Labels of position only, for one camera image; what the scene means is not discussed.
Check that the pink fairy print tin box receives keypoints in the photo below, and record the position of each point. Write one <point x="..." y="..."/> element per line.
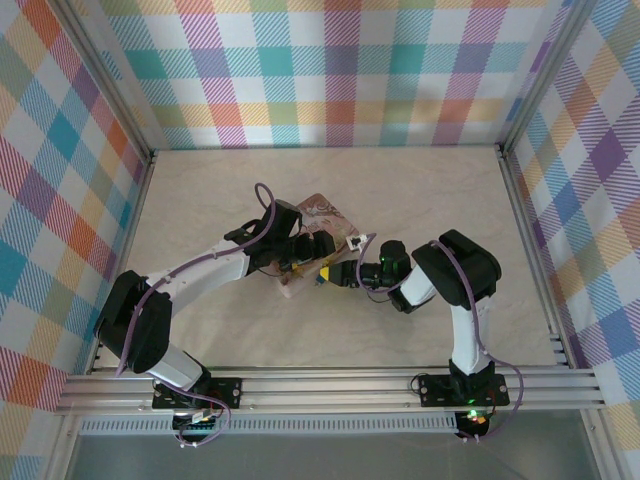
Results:
<point x="325" y="212"/>

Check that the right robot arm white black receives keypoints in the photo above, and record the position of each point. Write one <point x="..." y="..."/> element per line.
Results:
<point x="465" y="330"/>

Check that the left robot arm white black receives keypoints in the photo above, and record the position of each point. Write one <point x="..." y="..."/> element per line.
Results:
<point x="200" y="272"/>

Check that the small controller board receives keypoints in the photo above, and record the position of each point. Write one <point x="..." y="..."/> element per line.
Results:
<point x="472" y="419"/>
<point x="197" y="422"/>

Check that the sheet metal panel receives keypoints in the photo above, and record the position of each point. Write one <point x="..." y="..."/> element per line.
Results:
<point x="325" y="457"/>

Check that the aluminium front rail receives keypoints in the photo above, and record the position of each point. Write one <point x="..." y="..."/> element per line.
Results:
<point x="325" y="387"/>

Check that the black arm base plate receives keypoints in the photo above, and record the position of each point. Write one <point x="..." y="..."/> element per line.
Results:
<point x="230" y="392"/>
<point x="435" y="390"/>

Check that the aluminium floor rail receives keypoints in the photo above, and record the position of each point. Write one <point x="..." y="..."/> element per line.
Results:
<point x="537" y="260"/>
<point x="125" y="260"/>

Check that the aluminium upright post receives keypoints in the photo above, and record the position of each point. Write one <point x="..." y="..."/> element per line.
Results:
<point x="545" y="65"/>
<point x="100" y="75"/>

